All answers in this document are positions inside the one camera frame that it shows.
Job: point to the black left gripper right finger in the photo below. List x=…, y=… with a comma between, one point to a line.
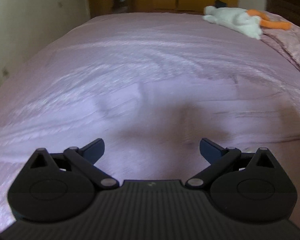
x=248, y=187

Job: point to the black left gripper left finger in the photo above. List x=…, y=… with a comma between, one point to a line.
x=54, y=187

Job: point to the lilac knitted sweater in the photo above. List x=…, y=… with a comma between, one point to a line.
x=153, y=130

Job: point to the pink quilted blanket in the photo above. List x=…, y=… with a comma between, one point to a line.
x=285, y=42

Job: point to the white orange plush toy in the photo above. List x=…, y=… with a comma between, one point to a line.
x=248, y=22

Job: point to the dark wooden headboard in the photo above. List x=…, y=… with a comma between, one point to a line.
x=288, y=9

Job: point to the pink floral bed sheet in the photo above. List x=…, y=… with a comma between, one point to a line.
x=53, y=100

